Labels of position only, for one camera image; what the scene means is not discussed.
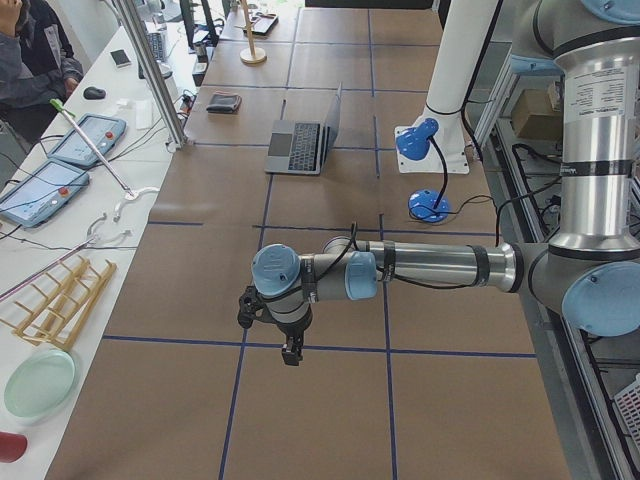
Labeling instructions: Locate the white plastic basket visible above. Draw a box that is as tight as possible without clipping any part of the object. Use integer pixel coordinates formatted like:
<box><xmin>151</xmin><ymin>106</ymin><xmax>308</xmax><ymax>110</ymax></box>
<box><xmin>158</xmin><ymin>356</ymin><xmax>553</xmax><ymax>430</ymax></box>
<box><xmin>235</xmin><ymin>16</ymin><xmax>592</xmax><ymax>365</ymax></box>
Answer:
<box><xmin>614</xmin><ymin>375</ymin><xmax>640</xmax><ymax>447</ymax></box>

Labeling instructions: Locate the folded grey pink cloth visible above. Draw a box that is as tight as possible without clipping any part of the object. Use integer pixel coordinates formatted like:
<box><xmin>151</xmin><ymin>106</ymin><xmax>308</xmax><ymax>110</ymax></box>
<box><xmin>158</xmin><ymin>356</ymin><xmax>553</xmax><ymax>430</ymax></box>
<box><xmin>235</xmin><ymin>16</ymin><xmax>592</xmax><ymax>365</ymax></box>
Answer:
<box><xmin>206</xmin><ymin>92</ymin><xmax>242</xmax><ymax>114</ymax></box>

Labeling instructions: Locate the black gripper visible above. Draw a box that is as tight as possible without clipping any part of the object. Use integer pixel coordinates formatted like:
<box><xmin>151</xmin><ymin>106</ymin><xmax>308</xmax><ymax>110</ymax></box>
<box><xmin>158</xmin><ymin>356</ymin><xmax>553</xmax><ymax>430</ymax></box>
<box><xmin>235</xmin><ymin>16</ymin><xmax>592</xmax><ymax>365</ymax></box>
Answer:
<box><xmin>276</xmin><ymin>319</ymin><xmax>309</xmax><ymax>366</ymax></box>

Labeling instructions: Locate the cardboard box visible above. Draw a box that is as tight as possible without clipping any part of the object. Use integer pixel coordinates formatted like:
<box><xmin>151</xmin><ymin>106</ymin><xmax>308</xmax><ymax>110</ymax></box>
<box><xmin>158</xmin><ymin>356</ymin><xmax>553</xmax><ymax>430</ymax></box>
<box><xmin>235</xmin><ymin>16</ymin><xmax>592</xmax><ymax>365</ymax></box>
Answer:
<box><xmin>511</xmin><ymin>89</ymin><xmax>563</xmax><ymax>141</ymax></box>

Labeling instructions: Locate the aluminium frame post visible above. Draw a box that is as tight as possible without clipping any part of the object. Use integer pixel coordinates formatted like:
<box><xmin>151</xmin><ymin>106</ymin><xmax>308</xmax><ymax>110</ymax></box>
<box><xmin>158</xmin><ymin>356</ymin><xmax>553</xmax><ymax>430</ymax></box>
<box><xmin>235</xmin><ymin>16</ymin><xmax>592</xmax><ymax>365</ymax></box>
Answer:
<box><xmin>114</xmin><ymin>0</ymin><xmax>187</xmax><ymax>150</ymax></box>

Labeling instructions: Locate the wooden dish rack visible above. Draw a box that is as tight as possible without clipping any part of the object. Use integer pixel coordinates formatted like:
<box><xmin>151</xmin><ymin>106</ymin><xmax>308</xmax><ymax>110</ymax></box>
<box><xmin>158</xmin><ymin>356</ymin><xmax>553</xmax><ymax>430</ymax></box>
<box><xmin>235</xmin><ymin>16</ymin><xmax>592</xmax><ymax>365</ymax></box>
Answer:
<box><xmin>1</xmin><ymin>257</ymin><xmax>117</xmax><ymax>351</ymax></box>

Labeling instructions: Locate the wooden stand with round base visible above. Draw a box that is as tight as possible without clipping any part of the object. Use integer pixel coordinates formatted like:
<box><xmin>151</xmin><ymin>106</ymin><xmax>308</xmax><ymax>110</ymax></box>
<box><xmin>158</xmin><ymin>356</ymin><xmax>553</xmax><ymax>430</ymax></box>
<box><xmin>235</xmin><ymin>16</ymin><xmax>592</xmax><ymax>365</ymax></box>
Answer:
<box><xmin>239</xmin><ymin>0</ymin><xmax>267</xmax><ymax>65</ymax></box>

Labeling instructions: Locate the metal rod green handle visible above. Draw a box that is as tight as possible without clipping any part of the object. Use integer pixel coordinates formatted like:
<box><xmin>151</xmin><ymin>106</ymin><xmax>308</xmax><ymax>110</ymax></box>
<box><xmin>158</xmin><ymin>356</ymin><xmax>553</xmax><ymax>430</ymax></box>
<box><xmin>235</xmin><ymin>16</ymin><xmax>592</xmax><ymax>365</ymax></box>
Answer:
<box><xmin>49</xmin><ymin>99</ymin><xmax>136</xmax><ymax>200</ymax></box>

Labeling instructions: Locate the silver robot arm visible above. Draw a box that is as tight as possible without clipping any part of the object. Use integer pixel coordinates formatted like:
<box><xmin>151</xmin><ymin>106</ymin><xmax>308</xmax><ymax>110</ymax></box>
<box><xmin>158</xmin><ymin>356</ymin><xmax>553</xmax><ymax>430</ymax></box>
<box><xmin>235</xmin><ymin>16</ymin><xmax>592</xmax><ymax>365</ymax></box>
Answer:
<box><xmin>238</xmin><ymin>1</ymin><xmax>639</xmax><ymax>365</ymax></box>

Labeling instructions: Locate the seated person in jacket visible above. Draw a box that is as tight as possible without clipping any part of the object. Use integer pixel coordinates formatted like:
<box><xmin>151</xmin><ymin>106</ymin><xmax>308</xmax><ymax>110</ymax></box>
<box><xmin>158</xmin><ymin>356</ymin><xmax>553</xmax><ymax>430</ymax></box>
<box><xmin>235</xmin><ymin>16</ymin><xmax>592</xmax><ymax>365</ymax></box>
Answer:
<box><xmin>1</xmin><ymin>0</ymin><xmax>83</xmax><ymax>145</ymax></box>

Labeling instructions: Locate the blue desk lamp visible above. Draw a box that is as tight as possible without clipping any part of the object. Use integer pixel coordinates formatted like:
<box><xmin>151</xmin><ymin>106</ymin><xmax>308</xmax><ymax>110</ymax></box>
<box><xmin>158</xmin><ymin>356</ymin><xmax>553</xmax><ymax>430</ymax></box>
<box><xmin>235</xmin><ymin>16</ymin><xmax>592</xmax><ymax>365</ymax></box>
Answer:
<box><xmin>395</xmin><ymin>118</ymin><xmax>450</xmax><ymax>223</ymax></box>

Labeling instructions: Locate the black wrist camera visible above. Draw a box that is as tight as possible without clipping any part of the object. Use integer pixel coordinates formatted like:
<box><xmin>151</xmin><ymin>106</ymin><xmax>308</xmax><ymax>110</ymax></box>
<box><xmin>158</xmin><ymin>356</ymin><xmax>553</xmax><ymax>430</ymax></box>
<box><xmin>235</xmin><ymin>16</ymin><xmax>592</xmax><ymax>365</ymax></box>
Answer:
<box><xmin>237</xmin><ymin>285</ymin><xmax>265</xmax><ymax>329</ymax></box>

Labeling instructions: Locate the red cup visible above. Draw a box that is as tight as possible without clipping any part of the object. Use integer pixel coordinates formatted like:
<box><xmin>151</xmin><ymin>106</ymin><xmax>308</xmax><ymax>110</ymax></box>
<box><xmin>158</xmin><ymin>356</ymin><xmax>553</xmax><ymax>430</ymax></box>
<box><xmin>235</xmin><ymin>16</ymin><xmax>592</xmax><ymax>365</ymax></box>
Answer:
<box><xmin>0</xmin><ymin>431</ymin><xmax>28</xmax><ymax>463</ymax></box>

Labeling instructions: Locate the white smartphone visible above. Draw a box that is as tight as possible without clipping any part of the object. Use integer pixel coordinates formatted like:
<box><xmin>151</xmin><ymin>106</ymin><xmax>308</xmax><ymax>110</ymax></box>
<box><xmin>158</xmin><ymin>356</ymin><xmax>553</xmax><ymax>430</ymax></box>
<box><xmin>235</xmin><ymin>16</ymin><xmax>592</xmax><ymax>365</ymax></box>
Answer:
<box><xmin>110</xmin><ymin>49</ymin><xmax>131</xmax><ymax>68</ymax></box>

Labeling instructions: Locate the grey laptop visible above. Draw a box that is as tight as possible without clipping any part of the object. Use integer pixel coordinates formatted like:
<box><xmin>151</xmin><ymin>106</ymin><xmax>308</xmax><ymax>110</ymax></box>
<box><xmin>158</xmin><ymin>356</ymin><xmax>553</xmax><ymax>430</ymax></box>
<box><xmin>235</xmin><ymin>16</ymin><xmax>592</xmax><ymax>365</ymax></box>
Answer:
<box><xmin>264</xmin><ymin>83</ymin><xmax>342</xmax><ymax>175</ymax></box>

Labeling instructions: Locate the lower teach pendant tablet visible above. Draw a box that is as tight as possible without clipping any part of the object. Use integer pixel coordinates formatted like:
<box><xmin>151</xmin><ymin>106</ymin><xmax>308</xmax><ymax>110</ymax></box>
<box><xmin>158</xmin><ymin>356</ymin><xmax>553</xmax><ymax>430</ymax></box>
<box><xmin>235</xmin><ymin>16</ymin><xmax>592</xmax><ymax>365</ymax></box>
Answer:
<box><xmin>1</xmin><ymin>160</ymin><xmax>90</xmax><ymax>228</ymax></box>

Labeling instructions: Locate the white lamp mounting plate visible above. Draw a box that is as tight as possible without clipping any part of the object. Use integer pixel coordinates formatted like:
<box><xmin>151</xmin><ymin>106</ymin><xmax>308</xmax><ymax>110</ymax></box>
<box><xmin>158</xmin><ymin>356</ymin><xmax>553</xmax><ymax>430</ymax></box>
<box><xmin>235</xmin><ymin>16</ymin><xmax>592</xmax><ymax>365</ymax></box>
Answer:
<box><xmin>394</xmin><ymin>119</ymin><xmax>469</xmax><ymax>174</ymax></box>

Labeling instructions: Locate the white pillar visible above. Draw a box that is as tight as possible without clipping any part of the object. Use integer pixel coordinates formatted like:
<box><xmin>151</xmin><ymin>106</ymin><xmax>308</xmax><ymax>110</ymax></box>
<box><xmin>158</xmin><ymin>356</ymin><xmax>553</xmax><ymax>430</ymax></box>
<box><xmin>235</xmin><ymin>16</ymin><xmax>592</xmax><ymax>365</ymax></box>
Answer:
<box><xmin>424</xmin><ymin>0</ymin><xmax>502</xmax><ymax>116</ymax></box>

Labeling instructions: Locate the black computer mouse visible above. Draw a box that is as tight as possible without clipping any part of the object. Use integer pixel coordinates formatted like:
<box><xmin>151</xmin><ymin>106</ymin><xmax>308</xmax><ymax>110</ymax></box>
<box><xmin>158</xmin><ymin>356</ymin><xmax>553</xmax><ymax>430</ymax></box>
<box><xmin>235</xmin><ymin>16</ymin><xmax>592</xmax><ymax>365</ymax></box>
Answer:
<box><xmin>83</xmin><ymin>86</ymin><xmax>106</xmax><ymax>100</ymax></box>

